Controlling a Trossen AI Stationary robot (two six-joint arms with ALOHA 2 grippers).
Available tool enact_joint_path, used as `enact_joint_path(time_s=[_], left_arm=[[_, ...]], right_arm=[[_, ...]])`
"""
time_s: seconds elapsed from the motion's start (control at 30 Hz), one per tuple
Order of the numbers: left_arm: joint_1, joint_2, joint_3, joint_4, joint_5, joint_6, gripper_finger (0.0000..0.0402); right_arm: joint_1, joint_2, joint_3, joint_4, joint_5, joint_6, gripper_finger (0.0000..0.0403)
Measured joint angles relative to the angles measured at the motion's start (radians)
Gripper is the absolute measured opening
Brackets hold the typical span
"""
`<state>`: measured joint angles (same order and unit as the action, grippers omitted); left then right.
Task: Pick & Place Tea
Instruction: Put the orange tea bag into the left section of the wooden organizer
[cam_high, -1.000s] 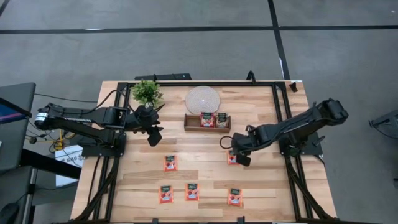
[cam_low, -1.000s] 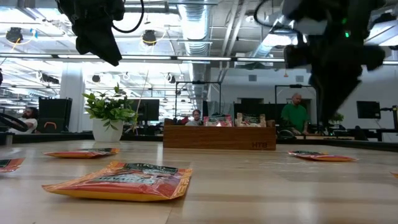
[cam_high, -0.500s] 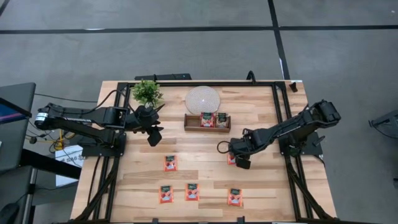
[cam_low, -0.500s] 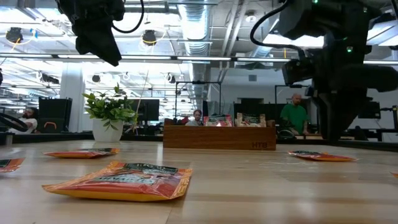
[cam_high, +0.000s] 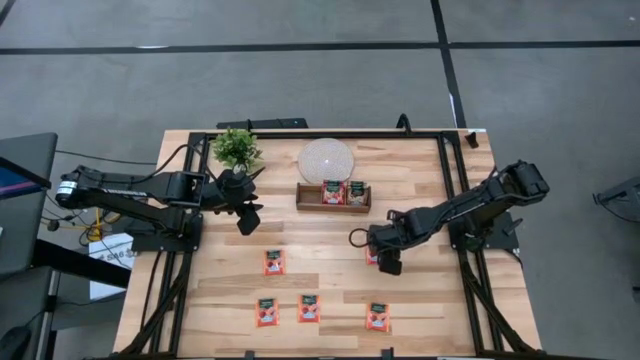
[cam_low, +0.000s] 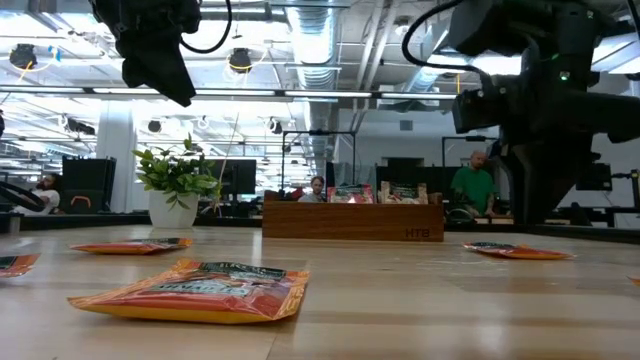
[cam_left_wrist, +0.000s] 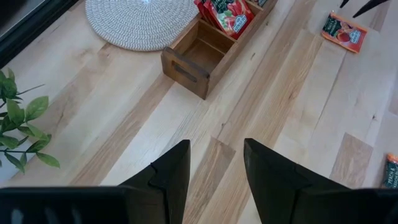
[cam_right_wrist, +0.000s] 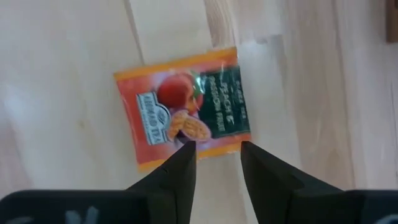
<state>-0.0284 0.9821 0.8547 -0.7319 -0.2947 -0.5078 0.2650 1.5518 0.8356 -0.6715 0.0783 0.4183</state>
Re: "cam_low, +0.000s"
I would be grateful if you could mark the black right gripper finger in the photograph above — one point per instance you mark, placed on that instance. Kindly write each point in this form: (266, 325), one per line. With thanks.
(565, 175)
(530, 180)

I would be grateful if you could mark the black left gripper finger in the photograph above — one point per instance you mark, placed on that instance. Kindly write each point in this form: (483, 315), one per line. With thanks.
(175, 75)
(142, 72)

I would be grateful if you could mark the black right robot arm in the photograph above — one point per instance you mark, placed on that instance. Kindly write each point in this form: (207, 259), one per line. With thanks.
(525, 30)

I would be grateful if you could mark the wooden tea box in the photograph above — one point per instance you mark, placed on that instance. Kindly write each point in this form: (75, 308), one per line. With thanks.
(350, 225)

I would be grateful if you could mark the black computer monitor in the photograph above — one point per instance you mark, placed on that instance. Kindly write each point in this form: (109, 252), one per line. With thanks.
(237, 175)
(597, 177)

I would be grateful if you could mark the black hanging ceiling speaker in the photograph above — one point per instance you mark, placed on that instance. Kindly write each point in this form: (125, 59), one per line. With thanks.
(154, 126)
(276, 126)
(22, 56)
(240, 60)

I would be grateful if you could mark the person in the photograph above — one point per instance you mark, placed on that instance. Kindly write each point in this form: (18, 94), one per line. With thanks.
(316, 184)
(475, 187)
(50, 197)

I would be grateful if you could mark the black desk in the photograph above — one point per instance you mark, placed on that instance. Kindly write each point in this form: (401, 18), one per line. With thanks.
(625, 211)

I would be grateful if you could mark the black equipment case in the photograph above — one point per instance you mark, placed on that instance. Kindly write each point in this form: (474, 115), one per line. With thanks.
(87, 175)

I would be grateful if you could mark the long ceiling light strip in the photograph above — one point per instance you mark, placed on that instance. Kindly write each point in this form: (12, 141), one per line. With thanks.
(300, 93)

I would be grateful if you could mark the black partition screen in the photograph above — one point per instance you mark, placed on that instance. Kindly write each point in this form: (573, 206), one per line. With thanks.
(400, 175)

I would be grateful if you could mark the green plant in white pot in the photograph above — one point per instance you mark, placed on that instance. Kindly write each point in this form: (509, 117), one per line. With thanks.
(172, 215)

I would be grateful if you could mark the silver spiral air duct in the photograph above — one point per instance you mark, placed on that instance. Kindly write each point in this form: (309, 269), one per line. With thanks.
(425, 80)
(315, 30)

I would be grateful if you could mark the black table edge rail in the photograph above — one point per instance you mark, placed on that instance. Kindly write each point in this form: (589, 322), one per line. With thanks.
(75, 221)

